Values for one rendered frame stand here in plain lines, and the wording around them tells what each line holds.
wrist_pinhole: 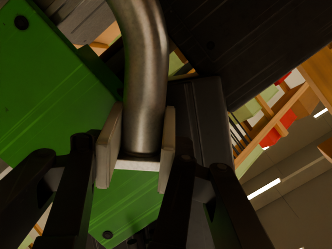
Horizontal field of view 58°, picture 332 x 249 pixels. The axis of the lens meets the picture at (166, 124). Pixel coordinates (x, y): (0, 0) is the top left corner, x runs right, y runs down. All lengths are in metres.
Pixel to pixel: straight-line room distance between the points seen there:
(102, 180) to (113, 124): 0.03
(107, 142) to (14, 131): 0.12
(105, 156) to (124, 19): 0.08
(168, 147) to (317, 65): 0.89
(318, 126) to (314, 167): 2.21
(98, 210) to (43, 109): 0.10
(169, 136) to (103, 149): 0.04
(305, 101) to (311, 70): 3.29
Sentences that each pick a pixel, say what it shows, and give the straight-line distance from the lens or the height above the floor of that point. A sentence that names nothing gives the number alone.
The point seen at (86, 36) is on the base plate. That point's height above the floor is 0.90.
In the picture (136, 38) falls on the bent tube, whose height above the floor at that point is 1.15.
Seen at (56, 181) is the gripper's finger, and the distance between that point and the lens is 0.16.
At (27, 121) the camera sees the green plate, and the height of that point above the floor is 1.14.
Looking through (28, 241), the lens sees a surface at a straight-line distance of 6.71.
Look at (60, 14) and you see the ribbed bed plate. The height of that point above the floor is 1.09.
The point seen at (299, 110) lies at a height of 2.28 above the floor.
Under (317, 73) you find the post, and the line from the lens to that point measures 1.03.
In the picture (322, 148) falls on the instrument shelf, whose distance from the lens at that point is 0.81.
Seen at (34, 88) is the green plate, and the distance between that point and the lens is 0.25.
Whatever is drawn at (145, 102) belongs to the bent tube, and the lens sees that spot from 0.20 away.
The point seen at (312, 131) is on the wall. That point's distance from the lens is 9.76.
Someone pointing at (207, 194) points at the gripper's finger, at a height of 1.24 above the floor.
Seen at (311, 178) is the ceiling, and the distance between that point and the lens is 7.91.
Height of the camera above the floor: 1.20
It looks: 2 degrees up
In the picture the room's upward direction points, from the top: 142 degrees clockwise
